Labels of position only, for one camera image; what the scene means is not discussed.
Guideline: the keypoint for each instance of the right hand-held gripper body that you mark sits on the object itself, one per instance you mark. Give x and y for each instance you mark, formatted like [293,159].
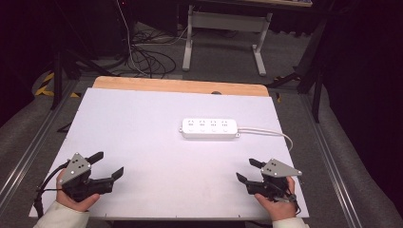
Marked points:
[275,177]

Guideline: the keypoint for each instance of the yellow black floor tape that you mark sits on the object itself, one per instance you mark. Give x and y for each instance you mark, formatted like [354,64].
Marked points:
[47,84]

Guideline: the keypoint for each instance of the white board table cover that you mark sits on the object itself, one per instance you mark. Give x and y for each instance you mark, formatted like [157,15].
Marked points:
[152,158]

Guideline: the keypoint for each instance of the black computer case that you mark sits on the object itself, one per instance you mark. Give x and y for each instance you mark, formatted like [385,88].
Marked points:
[114,25]

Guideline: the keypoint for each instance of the aluminium floor rail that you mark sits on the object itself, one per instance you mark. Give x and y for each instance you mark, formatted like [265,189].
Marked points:
[31,148]
[332,171]

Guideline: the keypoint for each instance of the person's left hand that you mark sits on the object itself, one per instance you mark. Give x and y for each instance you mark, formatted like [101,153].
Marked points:
[71,202]

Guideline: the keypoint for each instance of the white power strip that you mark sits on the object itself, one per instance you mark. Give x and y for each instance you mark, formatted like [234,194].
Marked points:
[209,128]

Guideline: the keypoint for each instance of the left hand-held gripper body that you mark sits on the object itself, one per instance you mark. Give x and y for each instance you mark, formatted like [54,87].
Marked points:
[77,177]

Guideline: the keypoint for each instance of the person's right hand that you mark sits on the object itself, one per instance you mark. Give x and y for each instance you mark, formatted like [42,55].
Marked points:
[278,209]

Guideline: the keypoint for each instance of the white metal desk frame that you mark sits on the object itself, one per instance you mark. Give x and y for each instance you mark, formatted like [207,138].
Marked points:
[226,20]

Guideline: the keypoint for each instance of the black metal stand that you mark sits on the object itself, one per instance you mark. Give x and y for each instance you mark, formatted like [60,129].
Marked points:
[316,79]
[57,76]

